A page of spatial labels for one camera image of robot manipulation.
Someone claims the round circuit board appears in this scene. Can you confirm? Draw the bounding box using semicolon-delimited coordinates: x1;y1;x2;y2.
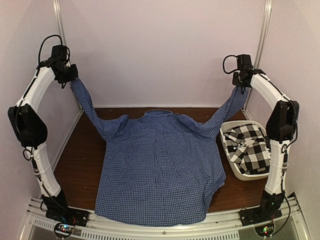
254;223;275;238
53;222;75;239

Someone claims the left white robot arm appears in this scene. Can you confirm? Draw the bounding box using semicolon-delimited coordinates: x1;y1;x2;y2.
7;58;78;222

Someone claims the blue checked long sleeve shirt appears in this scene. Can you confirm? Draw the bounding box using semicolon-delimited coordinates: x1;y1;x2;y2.
71;78;248;227

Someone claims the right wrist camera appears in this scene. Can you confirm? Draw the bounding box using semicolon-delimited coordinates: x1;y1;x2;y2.
236;54;253;71

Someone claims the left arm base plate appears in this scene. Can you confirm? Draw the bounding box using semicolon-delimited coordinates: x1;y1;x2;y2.
45;208;89;227

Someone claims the aluminium front rail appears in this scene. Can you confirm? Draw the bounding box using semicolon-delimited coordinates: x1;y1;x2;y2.
24;197;301;240

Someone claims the right aluminium frame post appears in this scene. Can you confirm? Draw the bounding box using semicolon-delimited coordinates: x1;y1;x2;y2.
241;0;273;112

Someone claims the black white plaid shirt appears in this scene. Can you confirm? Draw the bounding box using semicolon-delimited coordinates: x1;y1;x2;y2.
222;123;271;175

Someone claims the aluminium frame post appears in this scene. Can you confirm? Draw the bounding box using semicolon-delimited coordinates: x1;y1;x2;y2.
52;0;83;113
241;0;273;112

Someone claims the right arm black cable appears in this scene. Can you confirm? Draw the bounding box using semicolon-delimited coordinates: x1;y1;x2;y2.
221;54;241;75

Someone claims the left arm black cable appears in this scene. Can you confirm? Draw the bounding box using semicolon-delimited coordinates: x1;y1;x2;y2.
36;34;71;71

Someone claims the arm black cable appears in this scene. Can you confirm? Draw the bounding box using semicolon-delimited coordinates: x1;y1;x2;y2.
36;34;71;71
221;54;241;75

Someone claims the left round circuit board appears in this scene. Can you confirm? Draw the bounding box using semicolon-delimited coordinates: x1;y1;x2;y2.
53;222;75;239

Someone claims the right round circuit board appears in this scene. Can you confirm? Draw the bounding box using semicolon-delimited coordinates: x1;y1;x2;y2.
254;223;275;238

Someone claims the left aluminium frame post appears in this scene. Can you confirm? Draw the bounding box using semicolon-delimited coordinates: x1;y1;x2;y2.
52;0;83;113

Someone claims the white plastic basket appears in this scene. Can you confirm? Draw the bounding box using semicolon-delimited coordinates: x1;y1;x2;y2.
220;120;269;181

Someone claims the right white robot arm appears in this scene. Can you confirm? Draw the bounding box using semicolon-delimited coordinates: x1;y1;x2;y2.
232;68;299;221

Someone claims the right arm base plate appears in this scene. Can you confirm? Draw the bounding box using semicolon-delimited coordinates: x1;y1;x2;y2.
238;206;282;227

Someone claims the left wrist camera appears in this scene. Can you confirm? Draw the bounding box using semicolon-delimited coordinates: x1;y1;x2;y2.
51;45;68;63

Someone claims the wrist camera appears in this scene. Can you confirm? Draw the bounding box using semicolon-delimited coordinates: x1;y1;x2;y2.
236;54;253;71
51;45;68;63

